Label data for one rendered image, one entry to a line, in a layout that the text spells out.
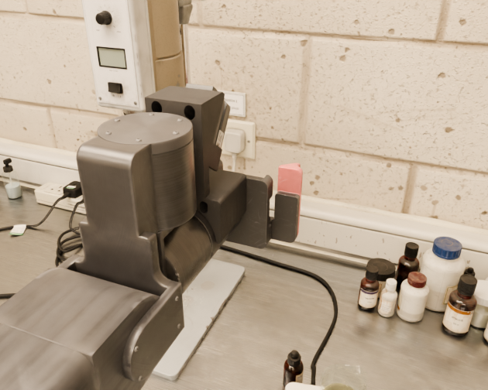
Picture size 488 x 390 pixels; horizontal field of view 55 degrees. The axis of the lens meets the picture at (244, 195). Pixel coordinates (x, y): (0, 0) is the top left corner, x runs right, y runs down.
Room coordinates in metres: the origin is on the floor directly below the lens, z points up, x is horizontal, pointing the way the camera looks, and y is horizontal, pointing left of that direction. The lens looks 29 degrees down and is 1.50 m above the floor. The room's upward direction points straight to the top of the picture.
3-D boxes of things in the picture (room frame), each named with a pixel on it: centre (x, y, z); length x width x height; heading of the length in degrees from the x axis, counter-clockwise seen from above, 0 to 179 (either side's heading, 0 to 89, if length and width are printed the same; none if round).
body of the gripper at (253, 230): (0.33, 0.04, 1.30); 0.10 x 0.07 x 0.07; 68
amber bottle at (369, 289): (0.67, -0.23, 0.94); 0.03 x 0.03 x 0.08
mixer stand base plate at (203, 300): (0.67, 0.14, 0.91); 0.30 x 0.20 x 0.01; 158
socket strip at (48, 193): (1.00, 0.35, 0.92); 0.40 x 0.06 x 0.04; 68
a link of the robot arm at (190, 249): (0.27, 0.06, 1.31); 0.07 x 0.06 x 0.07; 158
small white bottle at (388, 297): (0.65, -0.26, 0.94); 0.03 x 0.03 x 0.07
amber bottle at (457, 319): (0.61, -0.37, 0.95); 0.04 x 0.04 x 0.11
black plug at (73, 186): (1.03, 0.43, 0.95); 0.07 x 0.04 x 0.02; 158
